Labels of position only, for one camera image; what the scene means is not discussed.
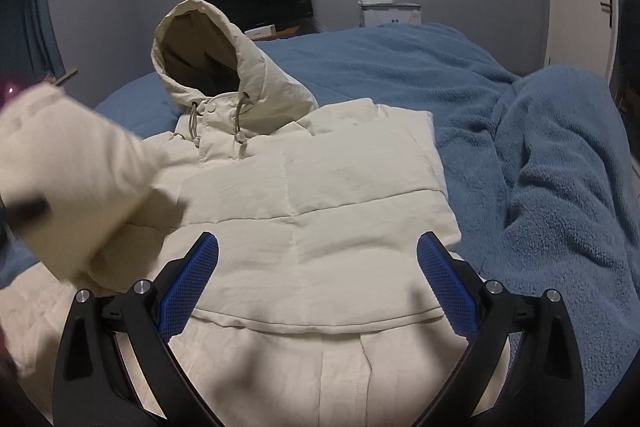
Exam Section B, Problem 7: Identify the small white box on desk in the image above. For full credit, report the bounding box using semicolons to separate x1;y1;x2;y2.
244;25;276;39

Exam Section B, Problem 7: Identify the white box under router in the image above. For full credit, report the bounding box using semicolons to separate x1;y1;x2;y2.
360;3;422;27

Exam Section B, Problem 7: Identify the cream hooded puffer jacket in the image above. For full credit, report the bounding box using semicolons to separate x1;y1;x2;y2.
1;0;466;426

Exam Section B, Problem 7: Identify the black door handle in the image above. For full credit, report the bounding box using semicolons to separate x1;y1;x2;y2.
600;0;613;28

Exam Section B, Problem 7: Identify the teal curtain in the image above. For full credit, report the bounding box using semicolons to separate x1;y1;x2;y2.
0;0;65;86

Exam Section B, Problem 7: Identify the blue fleece blanket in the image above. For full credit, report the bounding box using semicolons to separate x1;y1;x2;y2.
0;22;637;423

